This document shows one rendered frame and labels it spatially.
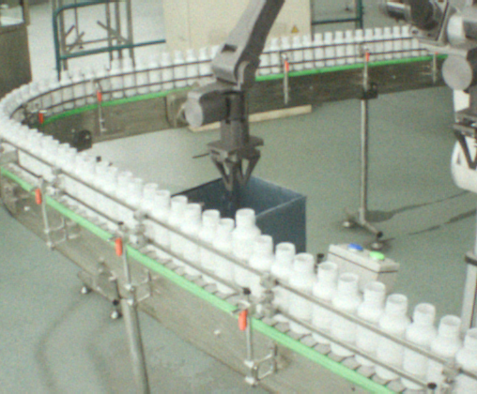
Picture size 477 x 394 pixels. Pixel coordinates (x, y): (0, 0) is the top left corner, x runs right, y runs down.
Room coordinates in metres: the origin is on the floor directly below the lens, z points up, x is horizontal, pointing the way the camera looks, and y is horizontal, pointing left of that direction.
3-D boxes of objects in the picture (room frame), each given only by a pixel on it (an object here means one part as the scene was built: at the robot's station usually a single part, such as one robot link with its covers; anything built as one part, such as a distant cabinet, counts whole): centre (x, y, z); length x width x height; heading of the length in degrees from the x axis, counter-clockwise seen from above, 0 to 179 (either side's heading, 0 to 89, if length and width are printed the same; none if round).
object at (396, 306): (1.07, -0.27, 1.08); 0.06 x 0.06 x 0.17
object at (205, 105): (1.36, 0.03, 1.47); 0.12 x 0.09 x 0.12; 128
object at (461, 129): (1.11, -0.41, 1.44); 0.07 x 0.07 x 0.09; 40
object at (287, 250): (1.30, -0.09, 1.08); 0.06 x 0.06 x 0.17
